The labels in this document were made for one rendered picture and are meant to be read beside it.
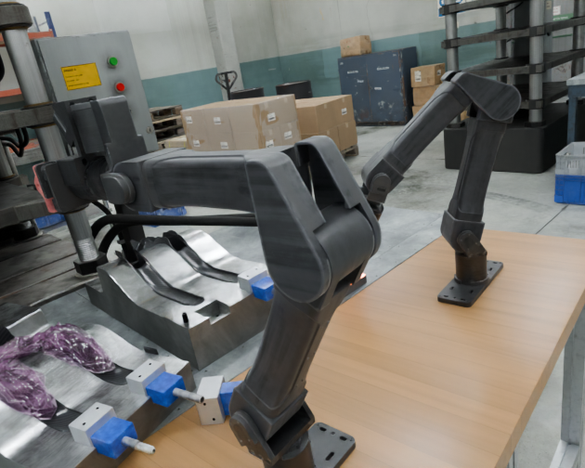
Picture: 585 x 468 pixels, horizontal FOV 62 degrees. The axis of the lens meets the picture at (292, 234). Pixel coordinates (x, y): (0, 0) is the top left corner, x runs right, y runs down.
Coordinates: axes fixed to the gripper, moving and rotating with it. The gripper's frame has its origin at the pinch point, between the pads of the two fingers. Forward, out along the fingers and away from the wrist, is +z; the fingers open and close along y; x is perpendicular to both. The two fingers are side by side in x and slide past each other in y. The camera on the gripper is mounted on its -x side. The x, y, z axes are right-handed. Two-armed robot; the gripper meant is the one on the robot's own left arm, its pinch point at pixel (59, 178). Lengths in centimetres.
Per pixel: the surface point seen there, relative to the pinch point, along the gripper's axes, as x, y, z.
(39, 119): -9, -26, 63
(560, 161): 88, -339, 10
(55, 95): -14, -38, 76
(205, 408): 36.8, -1.7, -18.8
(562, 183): 104, -338, 9
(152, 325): 34.0, -11.2, 8.4
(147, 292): 29.9, -15.5, 14.7
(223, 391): 35.5, -4.7, -20.0
